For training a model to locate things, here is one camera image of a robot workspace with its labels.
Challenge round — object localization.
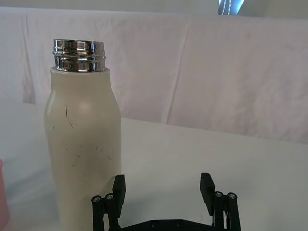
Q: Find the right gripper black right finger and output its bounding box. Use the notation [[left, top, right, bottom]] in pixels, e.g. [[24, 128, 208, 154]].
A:
[[199, 172, 242, 231]]

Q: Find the pink cup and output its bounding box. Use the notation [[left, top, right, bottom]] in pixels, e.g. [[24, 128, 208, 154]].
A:
[[0, 158, 11, 231]]

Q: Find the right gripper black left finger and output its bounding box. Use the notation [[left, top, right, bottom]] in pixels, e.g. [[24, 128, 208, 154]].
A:
[[91, 174, 127, 231]]

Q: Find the white table cloth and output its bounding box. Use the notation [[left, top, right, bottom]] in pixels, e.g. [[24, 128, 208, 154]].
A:
[[0, 97, 308, 231]]

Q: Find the white draped backdrop cloth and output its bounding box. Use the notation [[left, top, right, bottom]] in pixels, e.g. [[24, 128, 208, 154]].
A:
[[0, 6, 308, 145]]

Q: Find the cream vacuum bottle steel neck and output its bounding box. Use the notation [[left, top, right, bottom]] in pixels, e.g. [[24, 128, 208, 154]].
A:
[[44, 39, 123, 231]]

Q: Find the grey striped post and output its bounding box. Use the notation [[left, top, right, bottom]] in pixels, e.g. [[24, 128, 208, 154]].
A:
[[217, 0, 244, 16]]

